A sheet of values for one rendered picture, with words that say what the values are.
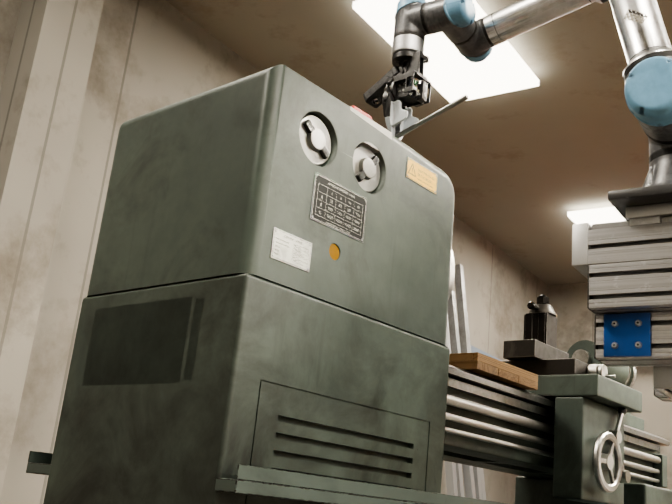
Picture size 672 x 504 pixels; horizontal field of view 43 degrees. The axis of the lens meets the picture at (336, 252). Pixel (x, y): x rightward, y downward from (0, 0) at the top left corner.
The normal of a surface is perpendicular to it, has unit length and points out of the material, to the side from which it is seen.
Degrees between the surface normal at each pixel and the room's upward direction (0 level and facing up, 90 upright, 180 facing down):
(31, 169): 90
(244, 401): 90
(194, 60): 90
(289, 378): 90
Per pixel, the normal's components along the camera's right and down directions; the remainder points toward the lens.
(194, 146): -0.65, -0.29
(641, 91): -0.52, -0.18
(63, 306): 0.83, -0.08
